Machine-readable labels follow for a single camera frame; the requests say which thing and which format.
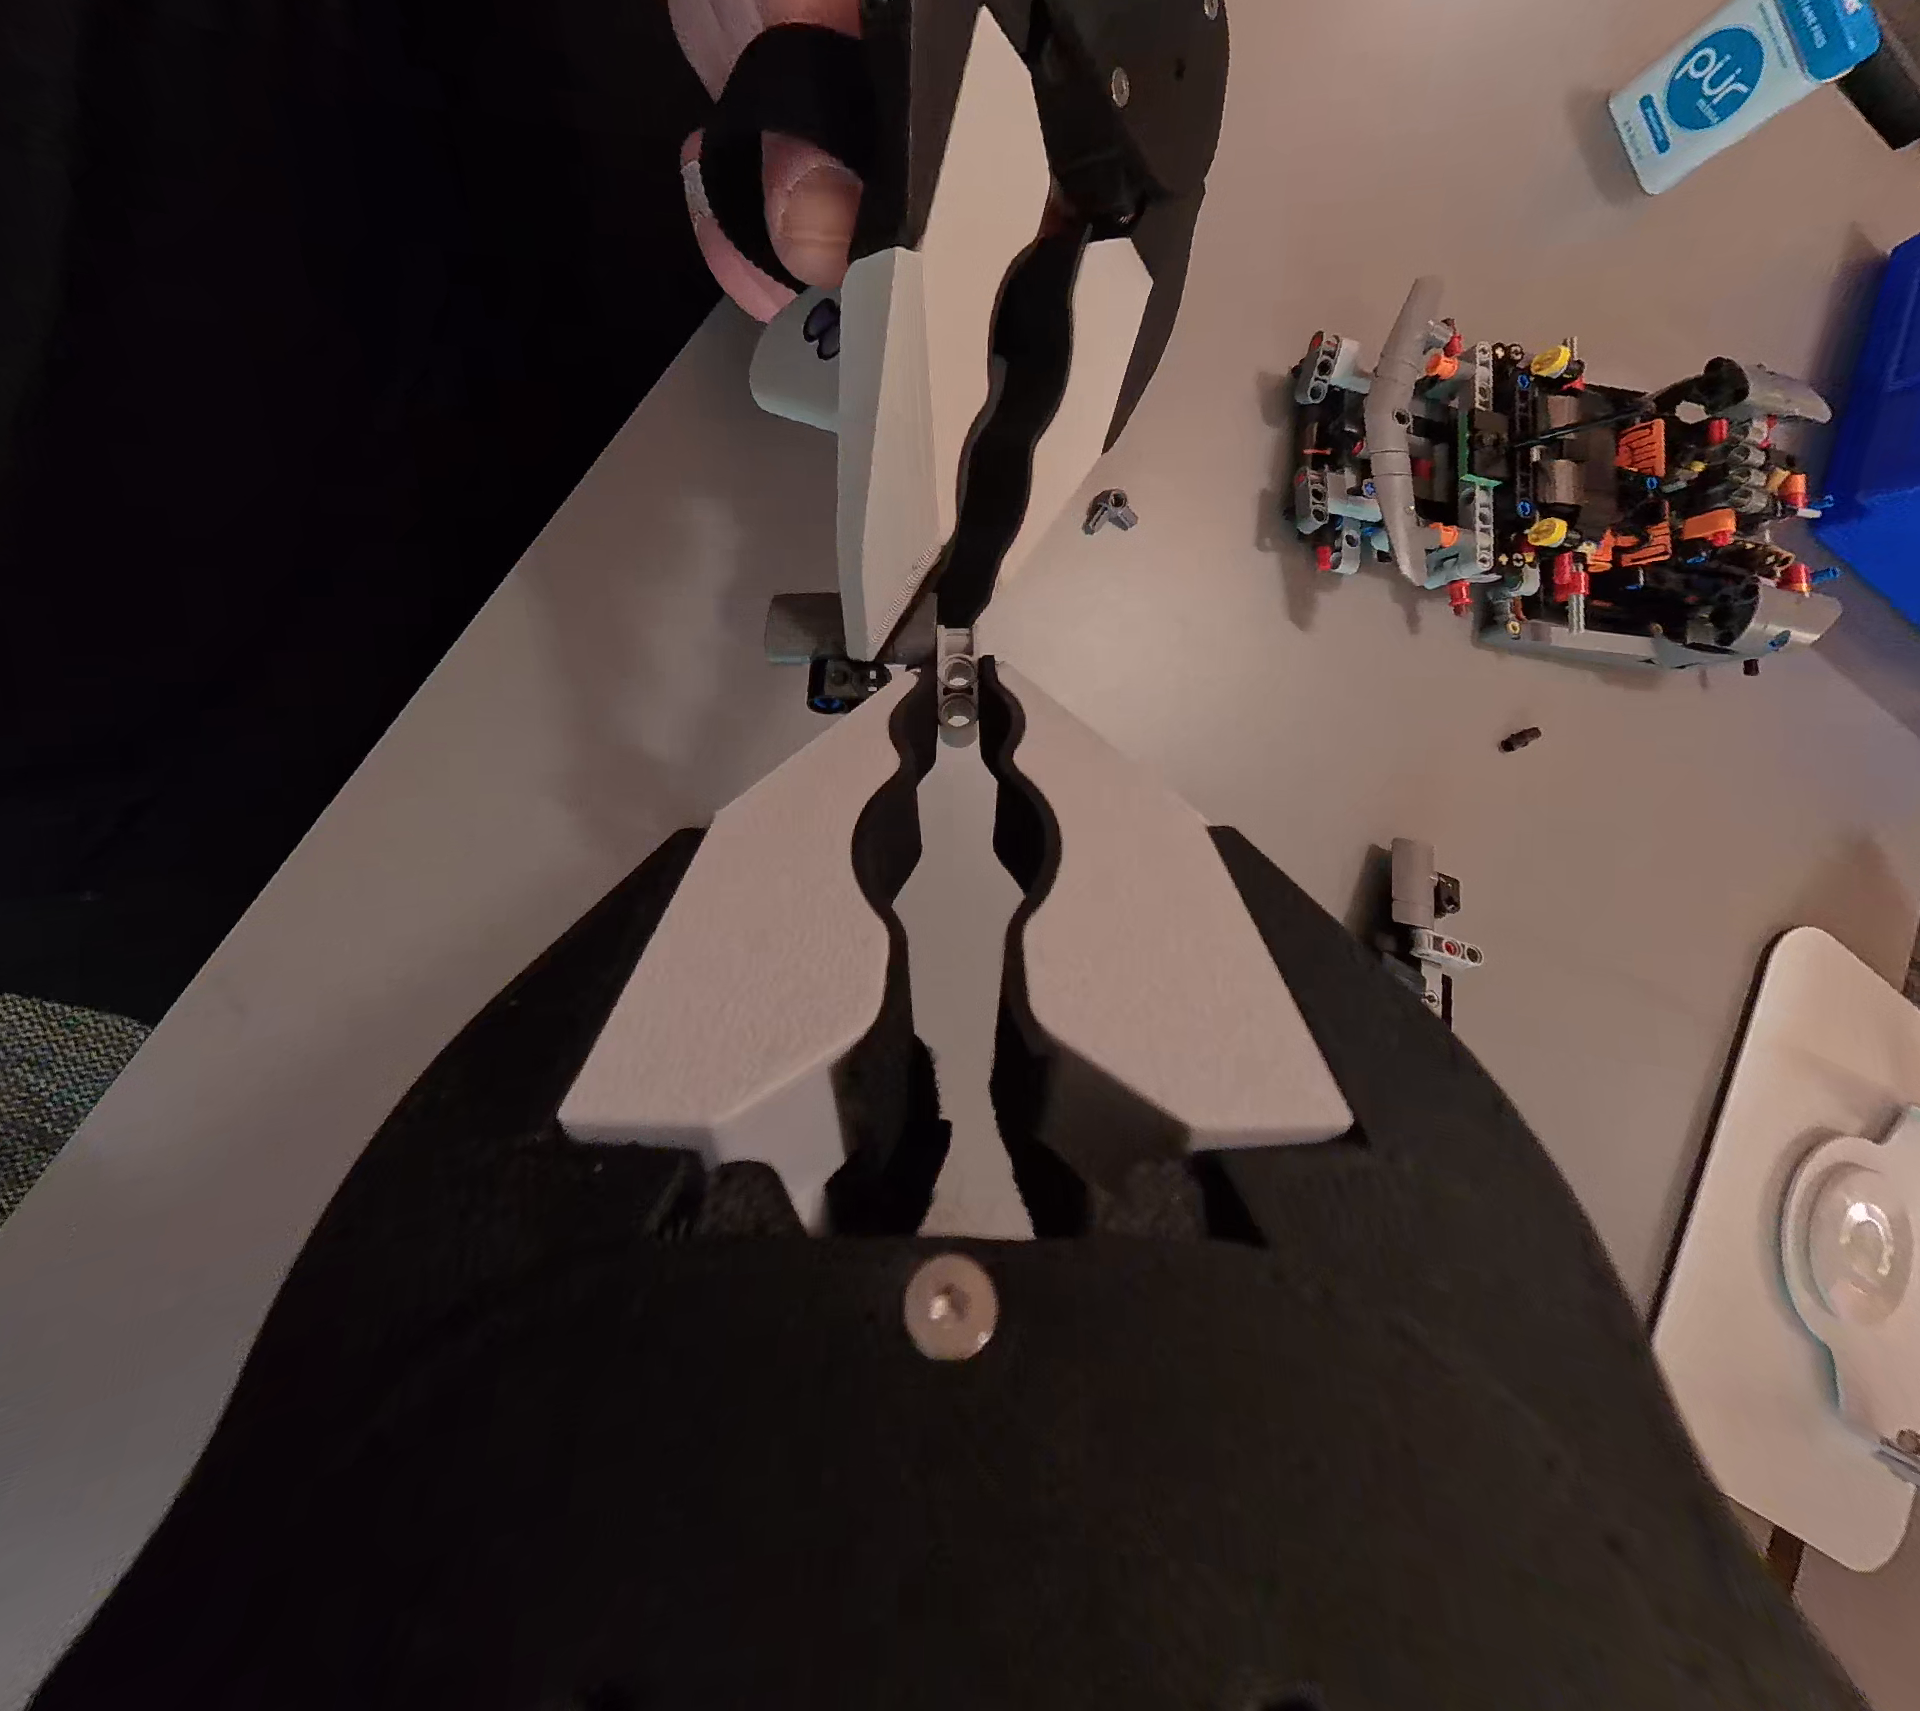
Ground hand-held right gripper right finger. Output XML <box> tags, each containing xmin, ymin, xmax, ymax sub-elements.
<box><xmin>982</xmin><ymin>665</ymin><xmax>1362</xmax><ymax>1241</ymax></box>

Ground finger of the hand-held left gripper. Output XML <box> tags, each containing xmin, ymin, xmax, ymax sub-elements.
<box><xmin>944</xmin><ymin>218</ymin><xmax>1156</xmax><ymax>631</ymax></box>
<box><xmin>836</xmin><ymin>4</ymin><xmax>1059</xmax><ymax>666</ymax></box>

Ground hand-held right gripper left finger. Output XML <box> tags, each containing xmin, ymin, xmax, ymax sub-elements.
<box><xmin>560</xmin><ymin>670</ymin><xmax>946</xmax><ymax>1241</ymax></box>

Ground grey lego subassembly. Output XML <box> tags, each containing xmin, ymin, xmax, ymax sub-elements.
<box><xmin>1376</xmin><ymin>838</ymin><xmax>1491</xmax><ymax>1014</ymax></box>

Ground lego car model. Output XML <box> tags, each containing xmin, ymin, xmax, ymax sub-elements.
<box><xmin>1288</xmin><ymin>274</ymin><xmax>1848</xmax><ymax>675</ymax></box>

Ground white board with clear dome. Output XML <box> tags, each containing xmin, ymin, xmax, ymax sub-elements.
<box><xmin>1646</xmin><ymin>925</ymin><xmax>1920</xmax><ymax>1576</ymax></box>

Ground blue gum packet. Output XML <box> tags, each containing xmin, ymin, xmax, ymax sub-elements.
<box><xmin>1608</xmin><ymin>0</ymin><xmax>1885</xmax><ymax>199</ymax></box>

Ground person's dark clothing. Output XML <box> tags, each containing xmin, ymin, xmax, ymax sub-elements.
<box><xmin>0</xmin><ymin>0</ymin><xmax>723</xmax><ymax>1024</ymax></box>

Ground grey fabric chair seat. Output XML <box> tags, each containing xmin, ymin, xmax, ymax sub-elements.
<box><xmin>0</xmin><ymin>991</ymin><xmax>161</xmax><ymax>1220</ymax></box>

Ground blue plastic bin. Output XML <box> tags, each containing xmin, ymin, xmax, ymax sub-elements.
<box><xmin>1803</xmin><ymin>231</ymin><xmax>1920</xmax><ymax>628</ymax></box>

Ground black object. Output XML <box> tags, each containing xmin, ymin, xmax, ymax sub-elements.
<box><xmin>1839</xmin><ymin>39</ymin><xmax>1920</xmax><ymax>152</ymax></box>

